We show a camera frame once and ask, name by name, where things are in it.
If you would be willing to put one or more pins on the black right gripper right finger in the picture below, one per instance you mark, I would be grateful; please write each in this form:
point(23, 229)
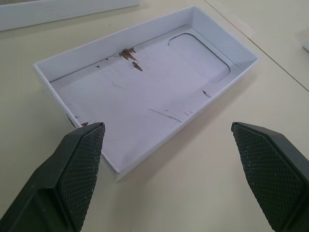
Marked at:
point(272, 174)

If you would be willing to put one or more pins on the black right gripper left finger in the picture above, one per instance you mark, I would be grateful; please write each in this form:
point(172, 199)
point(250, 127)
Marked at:
point(60, 181)

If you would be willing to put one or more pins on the white open phone box base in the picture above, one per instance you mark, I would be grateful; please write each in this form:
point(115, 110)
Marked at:
point(144, 84)

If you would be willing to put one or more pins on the white box with orange phone print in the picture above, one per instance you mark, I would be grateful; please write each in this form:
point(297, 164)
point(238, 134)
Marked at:
point(307, 44)

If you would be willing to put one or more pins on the white flat cardboard box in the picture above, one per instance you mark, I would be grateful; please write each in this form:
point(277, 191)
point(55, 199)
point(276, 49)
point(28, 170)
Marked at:
point(48, 14)

